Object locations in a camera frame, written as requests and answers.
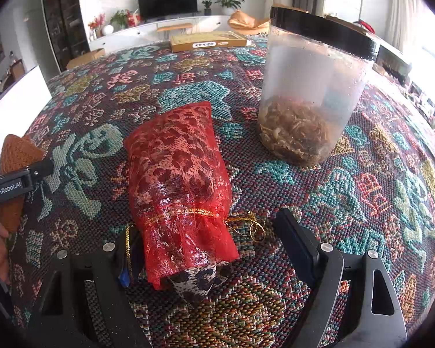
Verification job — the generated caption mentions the brown knitted cloth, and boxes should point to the brown knitted cloth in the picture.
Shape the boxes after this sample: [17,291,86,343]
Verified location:
[0,134,44,233]

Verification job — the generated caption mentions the red mesh gift bag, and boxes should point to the red mesh gift bag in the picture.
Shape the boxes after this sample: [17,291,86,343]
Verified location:
[122,100,267,305]

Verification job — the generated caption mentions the person's left hand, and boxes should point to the person's left hand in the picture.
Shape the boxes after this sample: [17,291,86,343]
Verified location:
[0,223,11,285]

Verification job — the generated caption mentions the white storage box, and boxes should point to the white storage box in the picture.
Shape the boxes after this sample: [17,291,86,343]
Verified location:
[0,66,51,155]

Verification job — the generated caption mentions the colourful woven table cloth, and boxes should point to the colourful woven table cloth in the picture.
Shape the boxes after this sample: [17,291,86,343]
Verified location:
[9,37,435,347]

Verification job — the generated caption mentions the cardboard box on floor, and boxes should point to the cardboard box on floor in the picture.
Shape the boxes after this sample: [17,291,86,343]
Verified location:
[66,48,105,70]

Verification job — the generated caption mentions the dark tall bookshelf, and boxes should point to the dark tall bookshelf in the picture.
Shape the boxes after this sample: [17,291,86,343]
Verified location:
[42,0,89,72]

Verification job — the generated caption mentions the red flowers in vase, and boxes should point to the red flowers in vase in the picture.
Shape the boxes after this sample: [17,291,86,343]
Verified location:
[88,13,105,40]

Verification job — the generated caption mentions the clear jar black lid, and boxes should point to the clear jar black lid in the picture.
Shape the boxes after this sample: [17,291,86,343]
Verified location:
[257,6,378,166]

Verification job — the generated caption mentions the white tv cabinet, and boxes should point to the white tv cabinet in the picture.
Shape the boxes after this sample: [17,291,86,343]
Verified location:
[88,15,230,53]

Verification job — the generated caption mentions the wooden side table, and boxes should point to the wooden side table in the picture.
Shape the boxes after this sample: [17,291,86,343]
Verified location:
[376,43,412,78]

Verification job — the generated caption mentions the green plant with red decor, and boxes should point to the green plant with red decor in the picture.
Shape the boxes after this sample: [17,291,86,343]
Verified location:
[110,10,141,29]

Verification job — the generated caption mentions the yellow flat cardboard box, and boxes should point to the yellow flat cardboard box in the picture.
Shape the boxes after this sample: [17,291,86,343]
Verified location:
[170,32,248,53]

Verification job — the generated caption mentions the small wooden bench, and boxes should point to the small wooden bench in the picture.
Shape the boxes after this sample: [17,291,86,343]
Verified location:
[157,22,193,39]

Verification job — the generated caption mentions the orange lounge chair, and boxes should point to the orange lounge chair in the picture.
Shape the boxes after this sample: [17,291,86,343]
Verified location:
[228,10,270,35]

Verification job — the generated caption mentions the black television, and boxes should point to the black television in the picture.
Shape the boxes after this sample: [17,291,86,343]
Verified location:
[138,0,198,21]

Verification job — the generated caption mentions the small dark potted plant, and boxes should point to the small dark potted plant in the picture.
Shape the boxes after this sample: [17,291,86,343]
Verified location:
[202,0,213,16]

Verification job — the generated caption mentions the green potted plant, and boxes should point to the green potted plant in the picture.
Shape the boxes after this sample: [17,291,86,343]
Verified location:
[215,0,245,16]

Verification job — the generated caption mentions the white sheer curtain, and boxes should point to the white sheer curtain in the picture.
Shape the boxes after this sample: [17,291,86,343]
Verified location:
[384,0,423,53]

